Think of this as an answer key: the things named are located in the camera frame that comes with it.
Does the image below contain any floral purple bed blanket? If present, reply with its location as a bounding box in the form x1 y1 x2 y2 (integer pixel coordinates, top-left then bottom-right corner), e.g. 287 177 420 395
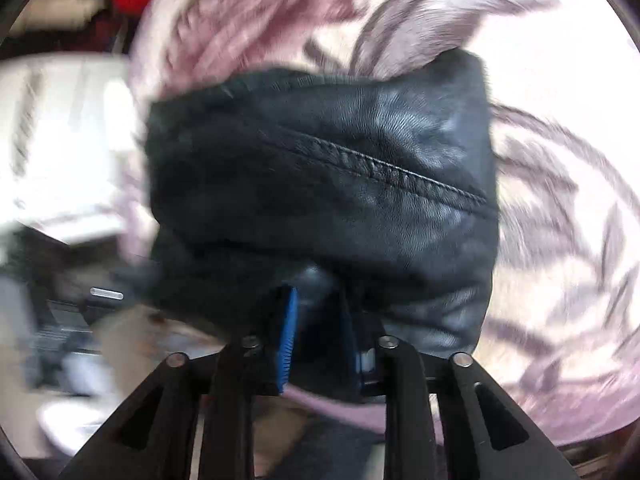
129 0 639 445

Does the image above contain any white sliding wardrobe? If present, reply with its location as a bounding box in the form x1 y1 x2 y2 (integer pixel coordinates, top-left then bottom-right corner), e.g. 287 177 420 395
1 54 138 245

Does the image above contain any black leather jacket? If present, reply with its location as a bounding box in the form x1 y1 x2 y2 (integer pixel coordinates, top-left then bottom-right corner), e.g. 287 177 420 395
145 50 499 402

